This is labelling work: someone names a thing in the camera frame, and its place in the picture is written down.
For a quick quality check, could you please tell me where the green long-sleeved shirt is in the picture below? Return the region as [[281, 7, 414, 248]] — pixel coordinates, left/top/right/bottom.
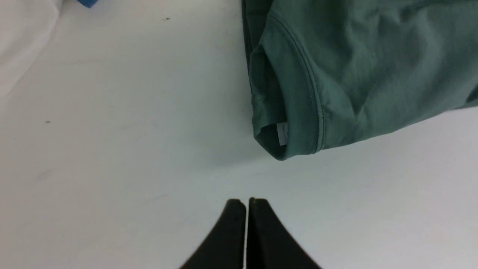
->
[[241, 0, 478, 160]]

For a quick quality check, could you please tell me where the white shirt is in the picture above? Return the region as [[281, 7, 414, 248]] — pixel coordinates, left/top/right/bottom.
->
[[0, 0, 63, 97]]

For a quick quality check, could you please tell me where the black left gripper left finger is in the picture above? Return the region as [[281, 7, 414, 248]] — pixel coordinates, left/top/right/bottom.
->
[[181, 199, 246, 269]]

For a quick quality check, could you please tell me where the blue shirt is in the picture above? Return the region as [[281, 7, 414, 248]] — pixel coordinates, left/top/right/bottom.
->
[[77, 0, 99, 8]]

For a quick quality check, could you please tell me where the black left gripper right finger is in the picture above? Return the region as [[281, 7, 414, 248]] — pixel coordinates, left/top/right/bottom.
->
[[246, 198, 320, 269]]

